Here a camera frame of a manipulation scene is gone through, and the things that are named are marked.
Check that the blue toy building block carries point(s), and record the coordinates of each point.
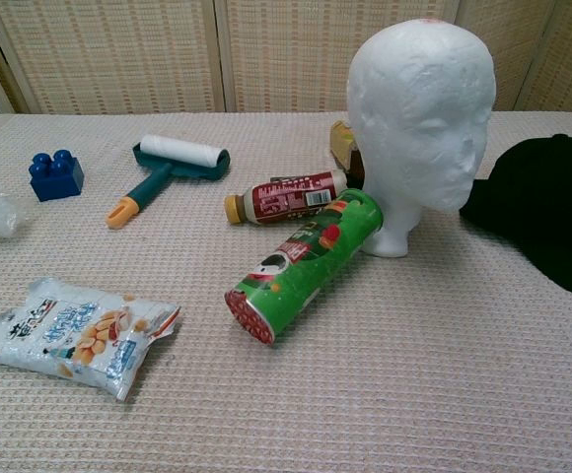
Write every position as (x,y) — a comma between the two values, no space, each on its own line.
(56,180)

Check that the black baseball cap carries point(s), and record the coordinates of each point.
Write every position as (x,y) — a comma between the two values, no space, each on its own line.
(542,212)

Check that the beige woven tablecloth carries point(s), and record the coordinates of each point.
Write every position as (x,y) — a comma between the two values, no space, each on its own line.
(365,394)

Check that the teal lint roller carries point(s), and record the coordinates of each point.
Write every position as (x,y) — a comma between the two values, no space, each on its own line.
(182,155)

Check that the red label drink bottle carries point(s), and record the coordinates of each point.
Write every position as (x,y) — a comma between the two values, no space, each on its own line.
(286,199)

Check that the green chips can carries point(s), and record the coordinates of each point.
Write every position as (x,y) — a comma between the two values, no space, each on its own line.
(306,266)

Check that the white snack bag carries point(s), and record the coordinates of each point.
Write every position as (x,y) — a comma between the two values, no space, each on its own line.
(69,335)

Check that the woven folding screen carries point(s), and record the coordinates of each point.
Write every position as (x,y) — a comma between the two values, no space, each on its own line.
(118,54)

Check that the white foam mannequin head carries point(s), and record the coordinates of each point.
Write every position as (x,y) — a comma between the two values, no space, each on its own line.
(414,123)

